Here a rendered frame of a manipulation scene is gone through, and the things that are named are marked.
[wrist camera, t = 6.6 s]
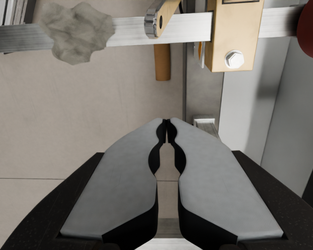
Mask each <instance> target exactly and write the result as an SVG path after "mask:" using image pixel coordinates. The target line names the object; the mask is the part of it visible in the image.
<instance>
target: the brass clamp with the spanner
mask: <svg viewBox="0 0 313 250"><path fill-rule="evenodd" d="M264 1H265V0H253V1H238V2H224V0H208V6H207V12H213V23H212V38H211V41H206V43H205V61H204V64H205V65H206V67H207V68H208V69H209V70H210V71H211V72H230V71H251V70H253V66H254V60H255V54H256V48H257V42H258V36H259V30H260V24H261V19H262V13H263V7H264ZM232 50H239V51H241V52H242V54H243V58H244V63H243V64H242V65H241V66H240V67H239V68H229V67H227V66H226V64H225V56H226V54H227V53H228V52H230V51H232Z"/></svg>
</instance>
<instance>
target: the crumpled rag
mask: <svg viewBox="0 0 313 250"><path fill-rule="evenodd" d="M43 5H44V6H43V7H42V15H41V16H40V19H39V21H38V24H39V26H40V28H41V31H43V32H44V33H45V34H46V35H47V36H48V37H50V38H51V39H53V41H54V45H53V47H52V49H51V50H52V54H53V56H54V57H55V58H56V59H58V60H60V61H63V62H66V63H69V64H70V65H76V64H80V63H87V62H90V58H91V57H90V56H91V54H92V53H93V52H95V51H100V50H104V48H105V47H106V42H108V38H110V37H111V36H112V35H113V34H115V31H114V30H113V27H112V17H111V15H107V14H104V13H103V12H101V11H98V10H97V9H95V8H94V7H92V6H91V5H90V4H89V3H86V2H81V3H78V4H77V5H76V6H75V7H73V8H70V9H69V8H66V7H64V6H62V5H59V4H57V3H55V2H52V3H45V4H43Z"/></svg>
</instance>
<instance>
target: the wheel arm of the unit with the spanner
mask: <svg viewBox="0 0 313 250"><path fill-rule="evenodd" d="M305 5H306V3H304V4H294V5H290V6H289V7H275V8H264V9H263V13H262V19H261V24H260V30H259V36H258V38H272V37H294V38H297V25H298V21H299V18H300V15H301V13H302V11H303V9H304V7H305ZM212 23H213V12H199V13H184V14H173V15H172V17H171V19H170V21H169V22H168V24H167V26H166V27H165V29H164V31H163V33H162V34H161V36H160V37H159V38H158V39H149V38H148V37H147V36H146V34H145V30H144V16H138V17H123V18H112V27H113V30H114V31H115V34H113V35H112V36H111V37H110V38H108V42H106V46H107V47H115V46H132V45H150V44H167V43H185V42H202V41H211V38H212ZM53 45H54V41H53V39H51V38H50V37H48V36H47V35H46V34H45V33H44V32H43V31H41V28H40V26H39V24H38V23H32V24H17V25H1V26H0V53H10V52H27V51H44V50H51V49H52V47H53Z"/></svg>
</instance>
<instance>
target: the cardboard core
mask: <svg viewBox="0 0 313 250"><path fill-rule="evenodd" d="M154 54H155V70H156V80H157V81H167V80H170V43H167V44H154Z"/></svg>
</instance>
